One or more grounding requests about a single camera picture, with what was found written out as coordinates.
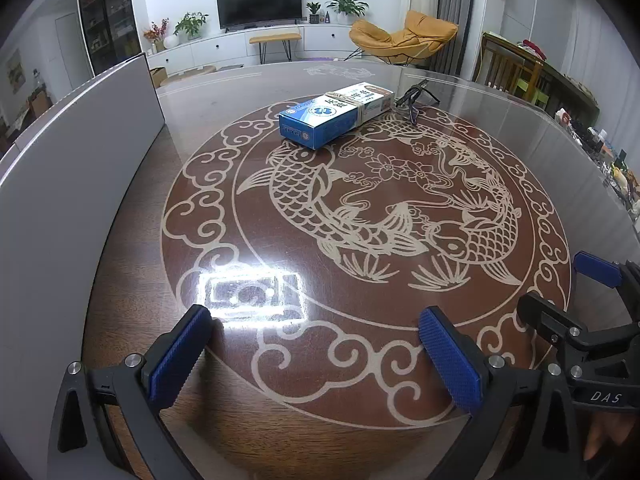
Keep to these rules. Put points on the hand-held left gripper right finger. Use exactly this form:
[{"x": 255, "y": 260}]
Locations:
[{"x": 450, "y": 360}]

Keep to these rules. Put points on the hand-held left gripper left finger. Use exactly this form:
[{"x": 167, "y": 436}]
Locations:
[{"x": 175, "y": 355}]

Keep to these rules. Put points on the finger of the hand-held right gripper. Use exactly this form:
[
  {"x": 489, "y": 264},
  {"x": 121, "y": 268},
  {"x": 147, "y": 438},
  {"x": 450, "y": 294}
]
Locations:
[
  {"x": 545, "y": 320},
  {"x": 595, "y": 269}
]

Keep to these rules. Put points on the brown patterned wooden desktop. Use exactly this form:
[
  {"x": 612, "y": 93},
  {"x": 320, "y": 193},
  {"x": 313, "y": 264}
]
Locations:
[{"x": 280, "y": 200}]

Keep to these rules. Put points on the person's right hand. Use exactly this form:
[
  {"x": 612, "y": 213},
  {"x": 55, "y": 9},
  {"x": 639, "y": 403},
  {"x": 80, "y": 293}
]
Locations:
[{"x": 607, "y": 430}]

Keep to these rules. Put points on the cluttered wooden side table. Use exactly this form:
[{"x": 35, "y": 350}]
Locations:
[{"x": 575, "y": 95}]

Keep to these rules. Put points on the wooden dining chair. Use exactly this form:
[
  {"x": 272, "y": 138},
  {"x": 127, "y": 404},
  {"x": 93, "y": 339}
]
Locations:
[{"x": 510, "y": 67}]

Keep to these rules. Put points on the blue and white carton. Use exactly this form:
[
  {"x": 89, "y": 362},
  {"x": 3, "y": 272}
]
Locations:
[{"x": 325, "y": 117}]

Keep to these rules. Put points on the brown cardboard box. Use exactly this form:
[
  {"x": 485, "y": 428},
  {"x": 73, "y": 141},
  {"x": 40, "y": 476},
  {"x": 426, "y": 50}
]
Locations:
[{"x": 159, "y": 77}]

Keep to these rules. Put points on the yellow lounge chair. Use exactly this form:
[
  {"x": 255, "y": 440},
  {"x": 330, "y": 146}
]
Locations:
[{"x": 400, "y": 37}]

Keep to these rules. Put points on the grey curtain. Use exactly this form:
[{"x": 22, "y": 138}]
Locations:
[{"x": 450, "y": 0}]

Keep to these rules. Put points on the white round vase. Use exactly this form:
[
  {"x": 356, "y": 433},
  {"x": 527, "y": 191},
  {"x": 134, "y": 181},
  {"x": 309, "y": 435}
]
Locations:
[{"x": 172, "y": 41}]

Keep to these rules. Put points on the white television cabinet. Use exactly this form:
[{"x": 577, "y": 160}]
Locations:
[{"x": 225, "y": 45}]

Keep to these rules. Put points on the white door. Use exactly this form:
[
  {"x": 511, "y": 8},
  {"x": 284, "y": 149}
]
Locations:
[{"x": 70, "y": 50}]

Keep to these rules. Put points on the red flower arrangement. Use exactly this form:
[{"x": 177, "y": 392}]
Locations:
[{"x": 155, "y": 32}]

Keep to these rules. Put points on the bushy green potted plant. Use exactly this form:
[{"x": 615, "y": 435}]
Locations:
[{"x": 190, "y": 24}]

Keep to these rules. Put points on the wooden bench with metal legs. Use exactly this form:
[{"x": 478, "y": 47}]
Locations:
[{"x": 275, "y": 38}]

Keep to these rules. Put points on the dark glass display cabinet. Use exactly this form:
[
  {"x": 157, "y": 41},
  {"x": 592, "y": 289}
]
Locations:
[{"x": 107, "y": 15}]

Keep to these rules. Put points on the black flat television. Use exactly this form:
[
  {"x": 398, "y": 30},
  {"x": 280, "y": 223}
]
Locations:
[{"x": 259, "y": 4}]

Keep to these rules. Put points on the large leafy potted plant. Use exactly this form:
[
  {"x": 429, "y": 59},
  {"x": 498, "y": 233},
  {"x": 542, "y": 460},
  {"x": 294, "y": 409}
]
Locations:
[{"x": 347, "y": 5}]

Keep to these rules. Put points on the small green potted plant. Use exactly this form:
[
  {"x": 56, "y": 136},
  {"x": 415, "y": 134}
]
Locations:
[{"x": 313, "y": 9}]

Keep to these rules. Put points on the black frame glasses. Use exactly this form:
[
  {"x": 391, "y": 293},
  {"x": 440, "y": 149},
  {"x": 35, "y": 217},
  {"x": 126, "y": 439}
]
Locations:
[{"x": 415, "y": 97}]

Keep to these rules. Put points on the framed wall picture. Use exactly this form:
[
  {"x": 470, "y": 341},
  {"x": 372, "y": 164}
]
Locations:
[{"x": 15, "y": 71}]

